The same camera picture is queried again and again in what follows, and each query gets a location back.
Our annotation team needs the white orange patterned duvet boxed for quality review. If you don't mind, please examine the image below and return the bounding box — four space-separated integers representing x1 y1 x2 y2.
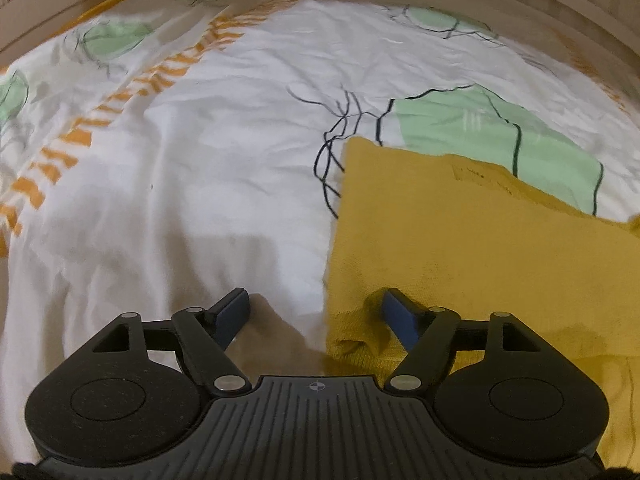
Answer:
1 0 639 466

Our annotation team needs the mustard yellow knit garment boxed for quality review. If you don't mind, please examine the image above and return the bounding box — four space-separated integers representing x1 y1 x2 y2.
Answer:
326 138 639 468

